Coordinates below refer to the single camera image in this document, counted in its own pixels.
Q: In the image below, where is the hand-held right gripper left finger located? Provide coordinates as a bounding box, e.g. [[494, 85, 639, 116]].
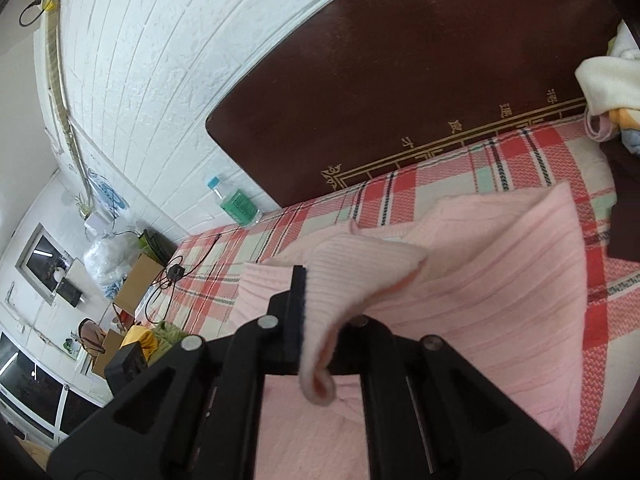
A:
[[47, 265, 308, 480]]

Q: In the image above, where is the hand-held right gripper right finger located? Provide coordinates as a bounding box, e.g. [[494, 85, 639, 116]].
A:
[[345, 314, 575, 480]]

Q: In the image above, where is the pink knit sweater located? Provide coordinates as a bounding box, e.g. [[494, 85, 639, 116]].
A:
[[234, 182, 587, 480]]

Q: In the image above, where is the green liquid plastic bottle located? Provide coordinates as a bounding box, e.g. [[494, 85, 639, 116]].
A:
[[204, 175, 263, 227]]

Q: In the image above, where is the yellow cloth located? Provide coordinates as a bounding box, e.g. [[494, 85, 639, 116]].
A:
[[120, 326, 159, 364]]

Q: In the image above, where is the cardboard box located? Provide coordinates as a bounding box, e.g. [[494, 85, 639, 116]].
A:
[[113, 253, 170, 315]]

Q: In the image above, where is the black box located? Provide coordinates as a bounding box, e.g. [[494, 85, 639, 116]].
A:
[[104, 342, 149, 392]]

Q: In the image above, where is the clear plastic bag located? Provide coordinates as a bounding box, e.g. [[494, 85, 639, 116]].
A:
[[83, 210, 142, 299]]

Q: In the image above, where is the plaid bed sheet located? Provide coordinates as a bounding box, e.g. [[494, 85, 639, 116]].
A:
[[148, 116, 640, 472]]

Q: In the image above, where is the dark wooden headboard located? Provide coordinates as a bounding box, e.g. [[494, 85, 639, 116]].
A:
[[206, 0, 632, 208]]

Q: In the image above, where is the window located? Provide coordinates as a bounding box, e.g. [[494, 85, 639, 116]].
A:
[[16, 224, 76, 306]]

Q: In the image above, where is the dark brown cloth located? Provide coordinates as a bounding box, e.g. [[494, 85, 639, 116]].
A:
[[598, 136, 640, 261]]

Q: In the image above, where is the cream white cloth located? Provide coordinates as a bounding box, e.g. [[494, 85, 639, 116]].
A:
[[574, 20, 640, 142]]

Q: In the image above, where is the black charger with cable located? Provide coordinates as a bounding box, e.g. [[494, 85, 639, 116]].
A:
[[145, 233, 222, 324]]

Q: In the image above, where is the wall pipe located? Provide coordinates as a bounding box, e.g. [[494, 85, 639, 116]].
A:
[[46, 0, 97, 216]]

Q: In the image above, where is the black wall cable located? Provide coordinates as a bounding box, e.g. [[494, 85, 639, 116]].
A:
[[19, 0, 47, 28]]

